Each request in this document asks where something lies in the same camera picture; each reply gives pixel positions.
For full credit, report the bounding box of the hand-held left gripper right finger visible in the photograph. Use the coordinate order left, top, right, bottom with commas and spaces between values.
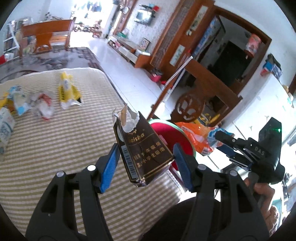
172, 142, 270, 241

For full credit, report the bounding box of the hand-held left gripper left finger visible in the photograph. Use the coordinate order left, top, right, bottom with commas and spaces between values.
25, 142, 121, 241

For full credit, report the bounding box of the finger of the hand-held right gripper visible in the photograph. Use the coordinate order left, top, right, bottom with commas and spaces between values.
215, 130, 249, 149
218, 145, 252, 172

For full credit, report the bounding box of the orange snack bag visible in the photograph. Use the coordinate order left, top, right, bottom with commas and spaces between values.
176, 122, 234, 156

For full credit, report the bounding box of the red basin green rim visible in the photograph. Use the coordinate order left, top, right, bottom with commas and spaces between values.
148, 119, 197, 173

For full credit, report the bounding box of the brown cigarette box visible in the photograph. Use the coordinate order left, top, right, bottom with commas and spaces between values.
112, 103, 174, 187

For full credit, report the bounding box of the yellow wrapper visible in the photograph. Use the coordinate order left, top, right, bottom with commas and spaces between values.
57, 71, 83, 110

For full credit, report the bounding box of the red white wrapper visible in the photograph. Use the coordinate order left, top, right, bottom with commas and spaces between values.
30, 91, 55, 120

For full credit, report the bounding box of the white blue snack packet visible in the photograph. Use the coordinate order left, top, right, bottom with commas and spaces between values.
2, 86, 33, 116

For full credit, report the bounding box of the white printed packet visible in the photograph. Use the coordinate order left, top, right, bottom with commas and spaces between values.
0, 108, 15, 163

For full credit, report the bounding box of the person's right hand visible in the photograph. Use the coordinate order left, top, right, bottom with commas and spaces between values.
245, 173, 279, 233

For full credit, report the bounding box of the yellow toy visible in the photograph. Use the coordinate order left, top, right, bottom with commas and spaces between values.
196, 113, 220, 127

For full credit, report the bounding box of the white cabinet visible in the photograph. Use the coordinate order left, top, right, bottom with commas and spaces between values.
209, 93, 296, 209

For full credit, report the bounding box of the person's dark clothing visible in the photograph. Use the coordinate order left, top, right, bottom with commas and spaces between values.
139, 197, 222, 241

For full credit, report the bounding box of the yellow checked tablecloth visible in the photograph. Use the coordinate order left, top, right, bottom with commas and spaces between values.
0, 67, 183, 234

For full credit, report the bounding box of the carved wooden chair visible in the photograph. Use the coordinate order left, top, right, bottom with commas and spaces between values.
150, 54, 243, 129

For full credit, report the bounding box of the blue cardboard box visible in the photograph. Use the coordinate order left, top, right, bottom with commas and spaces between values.
261, 54, 283, 79

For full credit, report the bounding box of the white beaded strip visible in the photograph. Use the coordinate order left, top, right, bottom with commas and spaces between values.
165, 56, 193, 102

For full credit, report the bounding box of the red flower pot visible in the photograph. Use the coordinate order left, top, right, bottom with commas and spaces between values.
150, 70, 163, 82

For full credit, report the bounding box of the red paper lantern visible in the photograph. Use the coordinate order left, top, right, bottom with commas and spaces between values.
245, 34, 263, 57

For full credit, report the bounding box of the wooden television cabinet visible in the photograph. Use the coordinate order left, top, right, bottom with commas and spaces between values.
109, 35, 152, 69

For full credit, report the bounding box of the grey patterned table cover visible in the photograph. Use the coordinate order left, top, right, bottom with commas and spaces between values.
0, 47, 104, 84

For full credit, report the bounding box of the wooden dining chair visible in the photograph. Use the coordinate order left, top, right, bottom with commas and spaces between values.
18, 17, 77, 55

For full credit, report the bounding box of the short wall scroll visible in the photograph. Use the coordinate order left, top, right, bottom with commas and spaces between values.
170, 44, 185, 66

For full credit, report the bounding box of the blue wall poster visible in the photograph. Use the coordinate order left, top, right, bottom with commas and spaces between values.
192, 15, 226, 62

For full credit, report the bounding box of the long wall scroll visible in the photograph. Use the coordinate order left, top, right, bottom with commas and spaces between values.
186, 5, 208, 36

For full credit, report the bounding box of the wall television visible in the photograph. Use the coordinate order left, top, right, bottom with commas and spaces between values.
135, 9, 154, 26

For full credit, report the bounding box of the wall shelf with ornaments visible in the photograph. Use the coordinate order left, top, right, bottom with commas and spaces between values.
139, 3, 161, 12

